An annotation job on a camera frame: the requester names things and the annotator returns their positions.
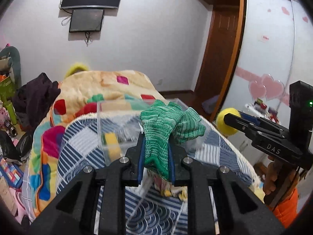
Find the green dinosaur plush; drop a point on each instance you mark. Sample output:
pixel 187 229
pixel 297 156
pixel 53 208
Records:
pixel 11 64

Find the yellow felt ball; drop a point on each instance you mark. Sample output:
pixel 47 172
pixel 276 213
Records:
pixel 222 122

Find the yellow sponge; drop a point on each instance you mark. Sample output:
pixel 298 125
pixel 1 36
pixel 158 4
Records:
pixel 112 145

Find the white suitcase with stickers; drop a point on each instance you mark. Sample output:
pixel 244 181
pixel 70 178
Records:
pixel 260 109

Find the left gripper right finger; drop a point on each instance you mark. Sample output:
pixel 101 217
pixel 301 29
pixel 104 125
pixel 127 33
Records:
pixel 217 198

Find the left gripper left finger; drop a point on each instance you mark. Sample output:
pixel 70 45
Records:
pixel 94 196

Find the right hand holding gripper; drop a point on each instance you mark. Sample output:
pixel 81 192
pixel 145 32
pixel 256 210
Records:
pixel 271 176

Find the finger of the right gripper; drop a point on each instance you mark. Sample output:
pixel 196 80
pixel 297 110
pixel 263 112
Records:
pixel 250 130
pixel 263 123

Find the brown wooden door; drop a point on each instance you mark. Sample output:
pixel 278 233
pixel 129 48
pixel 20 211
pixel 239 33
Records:
pixel 222 44

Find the colourful beige blanket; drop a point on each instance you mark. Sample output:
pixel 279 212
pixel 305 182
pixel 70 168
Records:
pixel 79 95

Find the pink rabbit toy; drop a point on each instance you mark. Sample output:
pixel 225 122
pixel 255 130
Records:
pixel 4 116

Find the floral yellow scrunchie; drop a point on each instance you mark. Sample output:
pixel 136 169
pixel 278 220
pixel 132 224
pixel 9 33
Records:
pixel 167 189

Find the green knitted glove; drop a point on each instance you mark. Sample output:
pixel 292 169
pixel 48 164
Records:
pixel 160 121

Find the white sliding wardrobe door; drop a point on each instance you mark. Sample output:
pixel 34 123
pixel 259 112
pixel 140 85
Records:
pixel 276 51

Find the small wall monitor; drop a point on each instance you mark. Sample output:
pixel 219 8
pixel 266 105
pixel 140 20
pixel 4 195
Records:
pixel 86 20

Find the yellow fuzzy plush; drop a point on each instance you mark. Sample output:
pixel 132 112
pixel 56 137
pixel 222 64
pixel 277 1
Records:
pixel 75 68

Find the blue white patterned tablecloth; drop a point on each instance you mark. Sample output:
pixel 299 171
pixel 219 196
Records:
pixel 147 212

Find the dark purple garment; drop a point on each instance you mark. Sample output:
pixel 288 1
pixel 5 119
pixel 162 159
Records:
pixel 33 100

